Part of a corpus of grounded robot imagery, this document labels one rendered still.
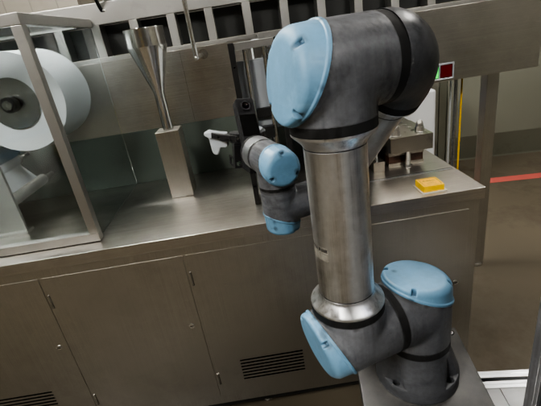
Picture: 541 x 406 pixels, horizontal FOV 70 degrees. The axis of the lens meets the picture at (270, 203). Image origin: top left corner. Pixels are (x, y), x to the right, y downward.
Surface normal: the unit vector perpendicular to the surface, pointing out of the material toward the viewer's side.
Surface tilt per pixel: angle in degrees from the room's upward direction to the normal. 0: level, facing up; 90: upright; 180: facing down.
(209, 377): 90
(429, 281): 7
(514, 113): 90
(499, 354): 0
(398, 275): 8
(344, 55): 75
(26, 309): 90
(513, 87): 90
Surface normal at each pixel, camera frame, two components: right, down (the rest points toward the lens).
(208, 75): 0.07, 0.40
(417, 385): -0.34, 0.14
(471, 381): -0.14, -0.90
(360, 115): 0.46, 0.30
